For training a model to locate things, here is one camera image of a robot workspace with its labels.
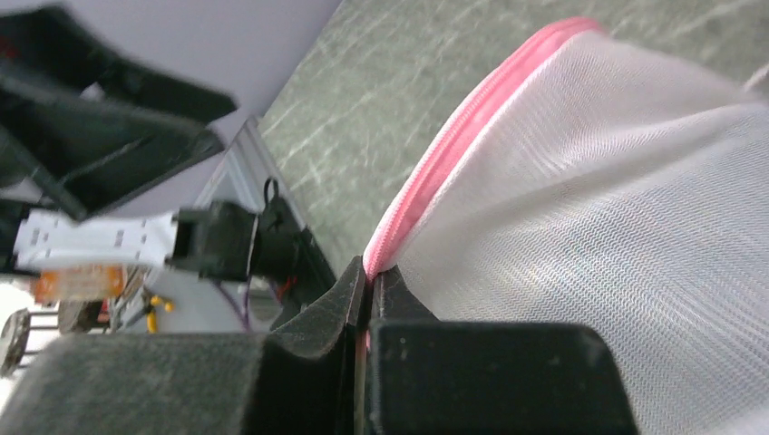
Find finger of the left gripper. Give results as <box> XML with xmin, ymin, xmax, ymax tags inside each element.
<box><xmin>1</xmin><ymin>5</ymin><xmax>237</xmax><ymax>217</ymax></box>

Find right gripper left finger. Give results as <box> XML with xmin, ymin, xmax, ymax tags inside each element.
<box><xmin>1</xmin><ymin>257</ymin><xmax>365</xmax><ymax>434</ymax></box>

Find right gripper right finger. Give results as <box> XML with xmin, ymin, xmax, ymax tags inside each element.
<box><xmin>367</xmin><ymin>269</ymin><xmax>638</xmax><ymax>434</ymax></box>

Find pink-trimmed mesh laundry bag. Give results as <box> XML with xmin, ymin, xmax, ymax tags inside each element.
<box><xmin>363</xmin><ymin>17</ymin><xmax>768</xmax><ymax>434</ymax></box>

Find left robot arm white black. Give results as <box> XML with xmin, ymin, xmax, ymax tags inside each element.
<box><xmin>1</xmin><ymin>5</ymin><xmax>306</xmax><ymax>282</ymax></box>

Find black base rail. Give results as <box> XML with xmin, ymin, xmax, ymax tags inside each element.
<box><xmin>250</xmin><ymin>177</ymin><xmax>336</xmax><ymax>330</ymax></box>

